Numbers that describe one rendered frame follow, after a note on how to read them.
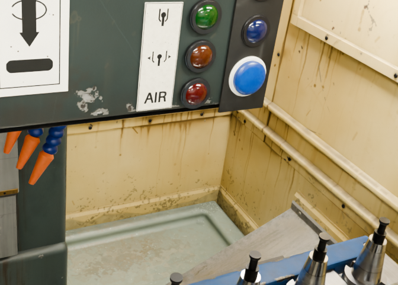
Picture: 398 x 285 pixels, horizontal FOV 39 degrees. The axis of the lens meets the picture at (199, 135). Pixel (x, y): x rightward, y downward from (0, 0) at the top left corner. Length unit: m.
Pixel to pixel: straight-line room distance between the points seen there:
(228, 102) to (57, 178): 0.85
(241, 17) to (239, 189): 1.49
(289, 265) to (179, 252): 1.01
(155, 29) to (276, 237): 1.24
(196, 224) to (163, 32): 1.59
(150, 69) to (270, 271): 0.49
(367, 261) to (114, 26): 0.58
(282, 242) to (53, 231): 0.62
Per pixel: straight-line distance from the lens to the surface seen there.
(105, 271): 1.77
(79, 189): 1.78
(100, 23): 0.40
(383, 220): 0.85
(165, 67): 0.44
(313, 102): 1.54
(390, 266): 0.96
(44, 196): 1.31
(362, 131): 1.41
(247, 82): 0.47
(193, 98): 0.45
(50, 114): 0.42
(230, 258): 1.60
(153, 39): 0.42
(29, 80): 0.40
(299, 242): 1.59
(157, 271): 1.78
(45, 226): 1.36
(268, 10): 0.46
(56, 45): 0.40
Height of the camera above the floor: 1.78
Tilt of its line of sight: 28 degrees down
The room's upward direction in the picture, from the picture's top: 8 degrees clockwise
